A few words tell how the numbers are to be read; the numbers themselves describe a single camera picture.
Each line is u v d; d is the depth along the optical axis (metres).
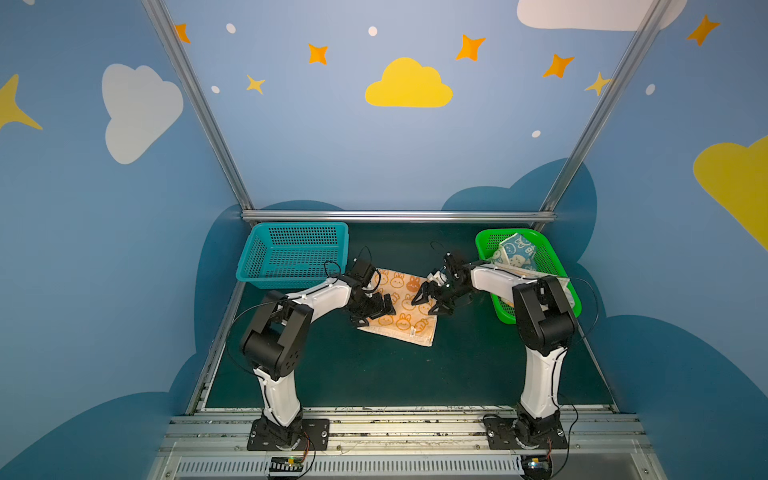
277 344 0.49
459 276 0.78
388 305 0.86
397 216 1.25
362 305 0.81
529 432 0.65
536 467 0.73
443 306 0.88
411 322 0.94
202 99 0.84
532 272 1.04
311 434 0.74
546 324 0.54
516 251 1.08
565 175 1.05
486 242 1.11
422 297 0.89
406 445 0.74
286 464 0.73
